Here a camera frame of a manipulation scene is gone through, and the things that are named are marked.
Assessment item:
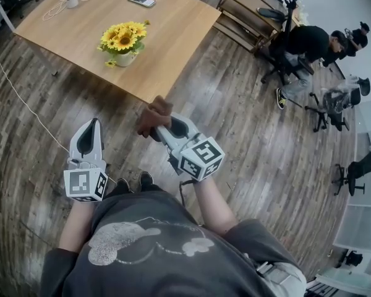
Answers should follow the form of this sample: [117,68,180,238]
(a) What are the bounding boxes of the person's right black shoe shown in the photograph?
[139,171,154,187]

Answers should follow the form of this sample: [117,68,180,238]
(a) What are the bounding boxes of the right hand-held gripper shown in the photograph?
[154,113,226,183]

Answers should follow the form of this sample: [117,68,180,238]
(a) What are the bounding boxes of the person's right forearm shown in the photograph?
[192,177,239,235]

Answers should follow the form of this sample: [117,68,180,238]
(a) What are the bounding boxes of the yellow sunflower bouquet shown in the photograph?
[97,19,151,69]

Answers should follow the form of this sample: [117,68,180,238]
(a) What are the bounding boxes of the wooden bench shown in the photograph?
[215,0,287,56]

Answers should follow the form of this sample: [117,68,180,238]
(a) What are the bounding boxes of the person's black trousers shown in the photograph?
[106,183,174,204]

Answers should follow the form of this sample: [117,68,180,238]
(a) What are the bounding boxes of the plastic-wrapped black office chair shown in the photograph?
[305,75,363,133]

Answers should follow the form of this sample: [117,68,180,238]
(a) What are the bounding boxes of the brown cloth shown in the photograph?
[135,95,174,137]

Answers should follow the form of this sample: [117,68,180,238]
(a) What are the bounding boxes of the black metal railing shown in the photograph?
[305,282,338,297]

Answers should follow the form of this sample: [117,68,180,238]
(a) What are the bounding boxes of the smartphone with pale case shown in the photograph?
[127,0,157,9]

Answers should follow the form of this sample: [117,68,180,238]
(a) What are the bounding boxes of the dark shoe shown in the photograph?
[256,7,287,22]

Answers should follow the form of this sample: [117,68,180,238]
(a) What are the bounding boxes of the white charger cable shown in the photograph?
[42,0,93,22]

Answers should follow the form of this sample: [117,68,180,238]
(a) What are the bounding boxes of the person's black shoe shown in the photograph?
[115,178,134,195]
[139,171,154,187]

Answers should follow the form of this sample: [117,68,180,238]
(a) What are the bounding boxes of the person's left black shoe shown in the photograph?
[115,178,134,195]

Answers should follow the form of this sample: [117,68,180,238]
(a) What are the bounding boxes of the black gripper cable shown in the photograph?
[178,179,197,205]

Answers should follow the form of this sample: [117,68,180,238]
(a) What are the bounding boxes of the person's grey printed shirt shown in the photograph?
[40,193,299,297]

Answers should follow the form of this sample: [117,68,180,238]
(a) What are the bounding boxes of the person's left forearm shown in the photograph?
[59,200,97,254]

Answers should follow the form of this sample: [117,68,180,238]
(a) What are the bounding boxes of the long white floor cable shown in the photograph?
[0,41,71,155]

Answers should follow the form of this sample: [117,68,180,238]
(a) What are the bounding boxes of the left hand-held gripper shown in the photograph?
[63,118,109,203]

